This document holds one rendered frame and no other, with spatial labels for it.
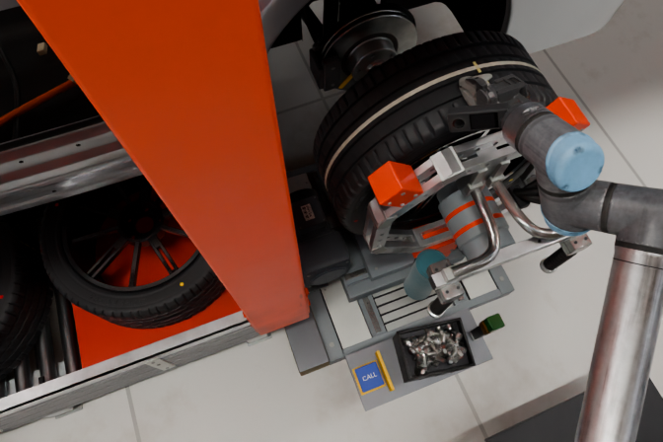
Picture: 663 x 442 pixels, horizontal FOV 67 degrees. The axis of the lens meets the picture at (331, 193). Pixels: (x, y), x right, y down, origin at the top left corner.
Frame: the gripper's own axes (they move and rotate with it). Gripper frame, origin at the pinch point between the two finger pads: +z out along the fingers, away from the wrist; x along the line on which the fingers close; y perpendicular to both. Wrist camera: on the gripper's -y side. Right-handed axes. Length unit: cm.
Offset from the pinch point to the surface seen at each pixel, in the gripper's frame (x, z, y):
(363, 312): -106, 35, -31
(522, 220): -29.7, -16.5, 4.7
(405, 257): -89, 38, -9
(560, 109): -10.1, -7.8, 19.6
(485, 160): -13.7, -10.7, -0.6
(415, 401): -130, 6, -25
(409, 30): -6.0, 48.4, 8.6
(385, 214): -23.9, -4.5, -23.5
